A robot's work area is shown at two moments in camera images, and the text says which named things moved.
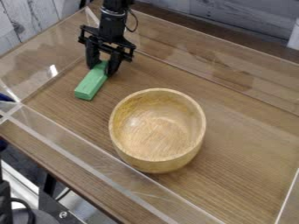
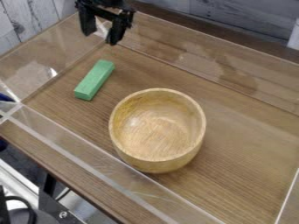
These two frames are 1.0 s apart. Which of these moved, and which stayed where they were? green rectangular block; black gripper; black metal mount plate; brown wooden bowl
Moved: black gripper
Stayed: brown wooden bowl; green rectangular block; black metal mount plate
